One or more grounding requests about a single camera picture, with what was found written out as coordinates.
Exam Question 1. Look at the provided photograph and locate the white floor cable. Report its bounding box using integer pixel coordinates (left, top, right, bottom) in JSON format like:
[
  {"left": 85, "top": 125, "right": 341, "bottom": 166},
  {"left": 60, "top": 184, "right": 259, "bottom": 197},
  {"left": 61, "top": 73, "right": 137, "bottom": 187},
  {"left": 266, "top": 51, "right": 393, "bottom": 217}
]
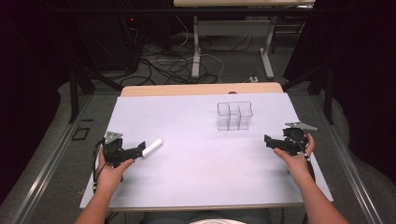
[{"left": 150, "top": 15, "right": 226, "bottom": 84}]

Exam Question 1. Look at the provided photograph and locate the person's left hand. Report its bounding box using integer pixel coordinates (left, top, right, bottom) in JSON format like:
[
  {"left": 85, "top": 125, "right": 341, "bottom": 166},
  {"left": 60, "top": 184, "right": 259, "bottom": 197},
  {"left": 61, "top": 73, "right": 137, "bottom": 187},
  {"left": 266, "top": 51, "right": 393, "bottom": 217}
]
[{"left": 94, "top": 146, "right": 135, "bottom": 196}]

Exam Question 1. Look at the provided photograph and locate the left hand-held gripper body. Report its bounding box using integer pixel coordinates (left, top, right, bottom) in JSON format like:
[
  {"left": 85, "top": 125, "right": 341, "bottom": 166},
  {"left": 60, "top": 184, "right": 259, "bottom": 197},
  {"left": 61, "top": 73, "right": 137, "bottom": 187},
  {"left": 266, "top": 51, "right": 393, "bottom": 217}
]
[{"left": 102, "top": 131, "right": 138, "bottom": 169}]

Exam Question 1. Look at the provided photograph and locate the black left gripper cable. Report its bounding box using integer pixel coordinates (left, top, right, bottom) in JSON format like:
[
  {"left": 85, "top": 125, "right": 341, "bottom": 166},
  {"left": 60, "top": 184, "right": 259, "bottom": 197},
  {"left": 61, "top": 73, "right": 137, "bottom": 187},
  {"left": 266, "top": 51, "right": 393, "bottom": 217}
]
[{"left": 91, "top": 138, "right": 107, "bottom": 194}]

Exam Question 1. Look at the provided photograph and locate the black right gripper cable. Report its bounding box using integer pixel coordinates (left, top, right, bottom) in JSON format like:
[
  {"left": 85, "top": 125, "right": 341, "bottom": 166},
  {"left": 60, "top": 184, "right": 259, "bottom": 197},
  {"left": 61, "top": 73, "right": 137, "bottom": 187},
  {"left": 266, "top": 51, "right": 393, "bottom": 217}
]
[{"left": 292, "top": 133, "right": 318, "bottom": 184}]

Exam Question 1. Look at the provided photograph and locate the tangle of black floor cables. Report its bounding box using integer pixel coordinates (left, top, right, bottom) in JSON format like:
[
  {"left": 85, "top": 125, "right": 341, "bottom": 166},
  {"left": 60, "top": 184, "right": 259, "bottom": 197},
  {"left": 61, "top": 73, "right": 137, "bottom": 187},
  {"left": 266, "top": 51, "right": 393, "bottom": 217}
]
[{"left": 119, "top": 33, "right": 254, "bottom": 88}]

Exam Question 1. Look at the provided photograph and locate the person's grey clothing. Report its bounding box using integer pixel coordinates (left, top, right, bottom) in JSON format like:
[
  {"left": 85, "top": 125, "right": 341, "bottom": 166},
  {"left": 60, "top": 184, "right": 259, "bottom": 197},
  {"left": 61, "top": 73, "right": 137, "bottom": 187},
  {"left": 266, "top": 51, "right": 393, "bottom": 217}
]
[{"left": 140, "top": 208, "right": 273, "bottom": 224}]

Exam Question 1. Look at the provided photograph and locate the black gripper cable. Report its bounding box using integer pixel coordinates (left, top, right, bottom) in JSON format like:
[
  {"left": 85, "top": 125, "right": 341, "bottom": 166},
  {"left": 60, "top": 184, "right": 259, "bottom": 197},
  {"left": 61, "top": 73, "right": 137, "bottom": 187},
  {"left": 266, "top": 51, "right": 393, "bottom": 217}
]
[
  {"left": 292, "top": 133, "right": 318, "bottom": 184},
  {"left": 91, "top": 138, "right": 107, "bottom": 194}
]

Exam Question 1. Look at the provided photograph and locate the black computer tower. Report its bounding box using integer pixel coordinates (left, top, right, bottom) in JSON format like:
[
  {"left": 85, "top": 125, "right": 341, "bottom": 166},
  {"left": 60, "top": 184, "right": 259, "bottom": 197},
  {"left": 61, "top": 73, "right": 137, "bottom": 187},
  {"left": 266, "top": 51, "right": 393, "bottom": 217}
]
[{"left": 81, "top": 13, "right": 145, "bottom": 73}]

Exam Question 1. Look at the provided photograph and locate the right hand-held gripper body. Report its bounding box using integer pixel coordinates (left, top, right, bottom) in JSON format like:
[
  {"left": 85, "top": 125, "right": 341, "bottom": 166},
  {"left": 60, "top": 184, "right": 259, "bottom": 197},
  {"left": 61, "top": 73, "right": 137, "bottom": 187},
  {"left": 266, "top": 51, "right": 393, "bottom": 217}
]
[{"left": 280, "top": 120, "right": 318, "bottom": 157}]

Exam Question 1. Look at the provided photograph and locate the metal floor rail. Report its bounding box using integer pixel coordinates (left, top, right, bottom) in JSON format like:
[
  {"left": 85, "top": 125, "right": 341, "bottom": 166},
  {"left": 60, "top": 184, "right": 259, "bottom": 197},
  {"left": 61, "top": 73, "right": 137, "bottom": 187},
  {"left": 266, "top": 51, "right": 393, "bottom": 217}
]
[
  {"left": 309, "top": 94, "right": 385, "bottom": 224},
  {"left": 8, "top": 94, "right": 95, "bottom": 224}
]

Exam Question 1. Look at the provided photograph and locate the black metal stand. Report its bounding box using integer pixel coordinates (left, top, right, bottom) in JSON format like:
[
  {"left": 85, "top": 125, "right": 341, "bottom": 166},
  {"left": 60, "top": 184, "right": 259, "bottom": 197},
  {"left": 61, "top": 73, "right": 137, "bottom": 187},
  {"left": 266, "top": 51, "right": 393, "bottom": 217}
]
[
  {"left": 46, "top": 8, "right": 124, "bottom": 124},
  {"left": 281, "top": 62, "right": 335, "bottom": 126}
]

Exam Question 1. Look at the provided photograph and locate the white tube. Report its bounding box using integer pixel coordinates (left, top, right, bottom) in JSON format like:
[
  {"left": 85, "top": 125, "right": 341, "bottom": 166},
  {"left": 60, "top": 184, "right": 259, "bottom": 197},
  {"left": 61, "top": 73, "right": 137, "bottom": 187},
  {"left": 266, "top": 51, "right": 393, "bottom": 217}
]
[{"left": 141, "top": 137, "right": 164, "bottom": 158}]

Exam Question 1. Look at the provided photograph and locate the clear plastic organizer box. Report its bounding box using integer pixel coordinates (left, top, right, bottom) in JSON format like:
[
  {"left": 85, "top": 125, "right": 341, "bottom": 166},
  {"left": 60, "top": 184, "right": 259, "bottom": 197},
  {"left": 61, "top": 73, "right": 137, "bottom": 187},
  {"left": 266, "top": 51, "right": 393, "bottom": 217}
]
[{"left": 216, "top": 101, "right": 254, "bottom": 132}]

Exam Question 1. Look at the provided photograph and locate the white table cover sheet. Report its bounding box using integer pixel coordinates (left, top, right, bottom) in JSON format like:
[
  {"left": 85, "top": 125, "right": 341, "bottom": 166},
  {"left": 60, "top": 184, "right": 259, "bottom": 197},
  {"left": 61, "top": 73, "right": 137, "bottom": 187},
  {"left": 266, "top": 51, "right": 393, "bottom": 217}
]
[{"left": 78, "top": 91, "right": 334, "bottom": 210}]

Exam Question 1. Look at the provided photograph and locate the white desk with metal legs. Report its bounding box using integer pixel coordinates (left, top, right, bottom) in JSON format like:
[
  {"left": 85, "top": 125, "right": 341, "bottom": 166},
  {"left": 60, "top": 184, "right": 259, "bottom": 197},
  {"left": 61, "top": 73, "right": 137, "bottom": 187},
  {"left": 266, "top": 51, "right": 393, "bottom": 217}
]
[{"left": 173, "top": 0, "right": 316, "bottom": 80}]

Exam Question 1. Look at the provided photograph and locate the person's right hand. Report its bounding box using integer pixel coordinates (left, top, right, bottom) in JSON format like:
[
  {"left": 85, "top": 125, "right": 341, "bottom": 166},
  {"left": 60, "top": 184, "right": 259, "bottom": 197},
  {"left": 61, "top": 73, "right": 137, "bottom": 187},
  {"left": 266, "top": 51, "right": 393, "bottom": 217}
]
[{"left": 273, "top": 133, "right": 317, "bottom": 185}]

